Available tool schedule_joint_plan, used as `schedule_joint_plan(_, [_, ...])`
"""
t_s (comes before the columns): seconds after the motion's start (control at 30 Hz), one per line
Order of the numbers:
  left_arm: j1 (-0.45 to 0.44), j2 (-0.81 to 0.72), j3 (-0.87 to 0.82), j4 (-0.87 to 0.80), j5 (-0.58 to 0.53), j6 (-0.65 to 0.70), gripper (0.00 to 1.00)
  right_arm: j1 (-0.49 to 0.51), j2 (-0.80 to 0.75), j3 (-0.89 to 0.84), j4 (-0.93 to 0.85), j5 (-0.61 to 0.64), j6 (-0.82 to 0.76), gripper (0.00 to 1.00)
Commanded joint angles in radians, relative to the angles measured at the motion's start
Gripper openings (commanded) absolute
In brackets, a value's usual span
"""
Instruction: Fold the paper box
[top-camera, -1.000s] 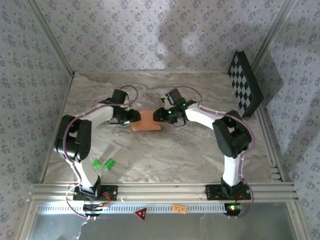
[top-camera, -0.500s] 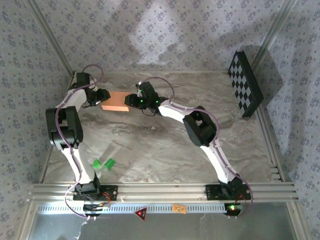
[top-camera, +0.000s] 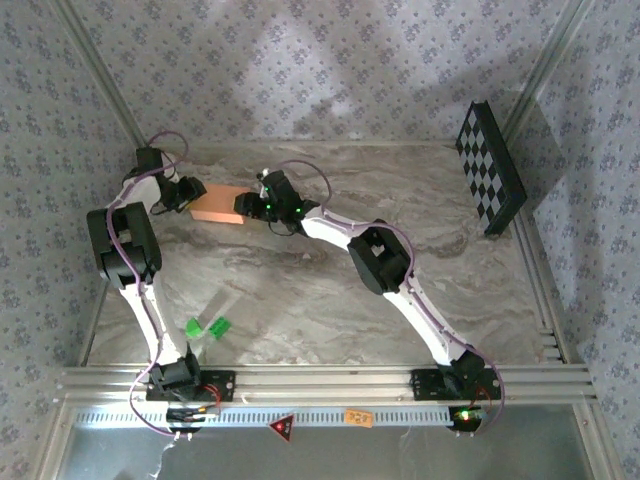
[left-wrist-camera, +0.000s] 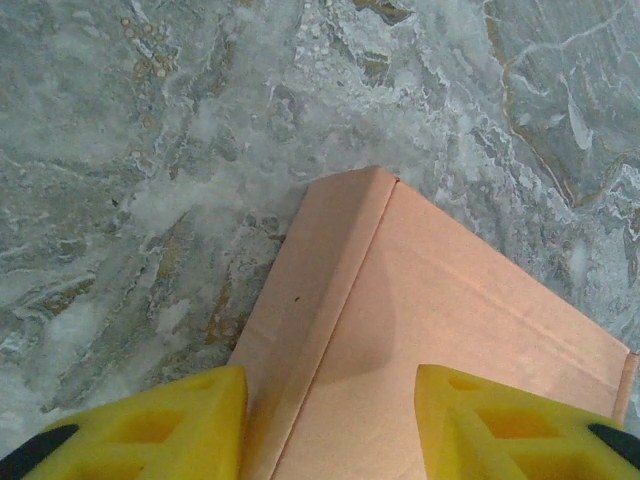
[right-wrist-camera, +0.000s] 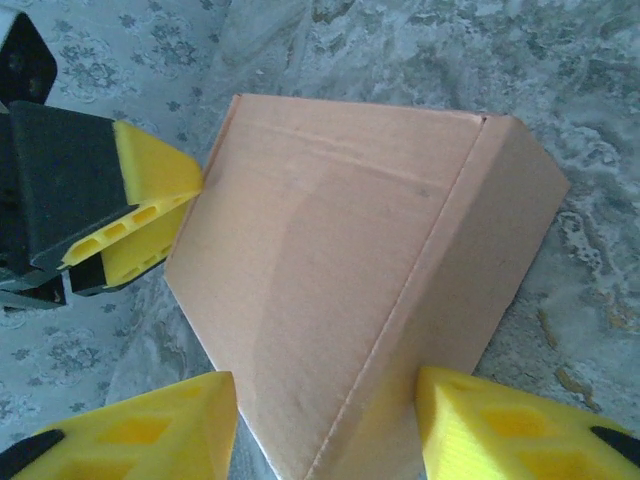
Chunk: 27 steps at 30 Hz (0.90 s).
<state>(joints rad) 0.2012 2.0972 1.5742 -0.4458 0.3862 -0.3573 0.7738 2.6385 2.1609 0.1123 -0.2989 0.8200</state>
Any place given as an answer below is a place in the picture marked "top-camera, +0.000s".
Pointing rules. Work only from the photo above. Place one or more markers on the green ribbed connector block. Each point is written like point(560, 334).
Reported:
point(219, 327)

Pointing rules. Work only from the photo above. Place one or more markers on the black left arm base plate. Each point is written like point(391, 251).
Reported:
point(225, 386)

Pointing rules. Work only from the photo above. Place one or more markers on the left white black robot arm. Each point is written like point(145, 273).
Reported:
point(125, 250)

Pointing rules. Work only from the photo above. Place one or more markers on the orange label sticker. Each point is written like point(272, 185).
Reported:
point(358, 417)

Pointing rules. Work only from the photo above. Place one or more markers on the aluminium side rail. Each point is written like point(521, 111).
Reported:
point(547, 320)
point(96, 325)

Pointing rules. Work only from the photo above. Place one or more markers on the long aluminium base rail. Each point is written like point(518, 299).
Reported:
point(320, 385)

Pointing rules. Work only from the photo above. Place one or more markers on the clear plastic bag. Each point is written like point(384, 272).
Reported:
point(220, 305)

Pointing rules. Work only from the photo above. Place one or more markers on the black white checkerboard panel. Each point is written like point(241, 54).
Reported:
point(482, 160)

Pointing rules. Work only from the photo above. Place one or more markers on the small green cube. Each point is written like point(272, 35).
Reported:
point(194, 328)

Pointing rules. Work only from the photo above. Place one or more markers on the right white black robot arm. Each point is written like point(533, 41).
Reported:
point(380, 255)

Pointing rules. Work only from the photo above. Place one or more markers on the aluminium corner post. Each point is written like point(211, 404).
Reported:
point(102, 75)
point(540, 75)

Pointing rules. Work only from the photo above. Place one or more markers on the orange paper box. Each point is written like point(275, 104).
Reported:
point(217, 205)

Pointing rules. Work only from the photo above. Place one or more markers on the grey metal sheet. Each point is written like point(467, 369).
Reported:
point(350, 455)

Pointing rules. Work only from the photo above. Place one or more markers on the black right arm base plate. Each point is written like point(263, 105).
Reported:
point(425, 382)

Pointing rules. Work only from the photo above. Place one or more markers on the red triangle warning sticker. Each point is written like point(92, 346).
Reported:
point(282, 426)

